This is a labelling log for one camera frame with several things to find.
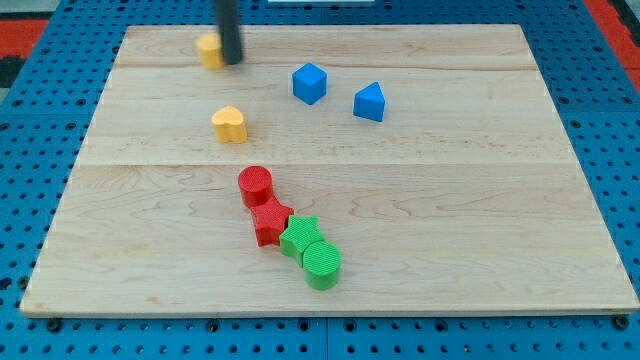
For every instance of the yellow heart block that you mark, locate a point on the yellow heart block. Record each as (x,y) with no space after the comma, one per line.
(229,125)

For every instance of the yellow hexagon block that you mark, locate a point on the yellow hexagon block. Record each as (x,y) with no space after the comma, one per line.
(210,51)

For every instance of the light wooden board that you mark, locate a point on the light wooden board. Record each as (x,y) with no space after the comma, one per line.
(466,200)

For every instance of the green star block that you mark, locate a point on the green star block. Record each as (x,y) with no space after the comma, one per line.
(299,234)

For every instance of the red star block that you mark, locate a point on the red star block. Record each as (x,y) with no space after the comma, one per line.
(270,220)

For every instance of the red cylinder block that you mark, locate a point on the red cylinder block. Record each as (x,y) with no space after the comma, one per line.
(255,185)

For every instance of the green cylinder block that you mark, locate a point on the green cylinder block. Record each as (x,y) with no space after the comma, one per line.
(321,264)

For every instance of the blue triangle block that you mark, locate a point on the blue triangle block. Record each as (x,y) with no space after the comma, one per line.
(369,103)

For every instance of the blue cube block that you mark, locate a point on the blue cube block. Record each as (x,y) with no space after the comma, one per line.
(309,83)

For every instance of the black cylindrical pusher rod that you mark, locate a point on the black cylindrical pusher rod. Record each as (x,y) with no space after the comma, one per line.
(227,17)

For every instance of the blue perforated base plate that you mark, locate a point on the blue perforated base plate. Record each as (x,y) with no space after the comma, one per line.
(586,61)

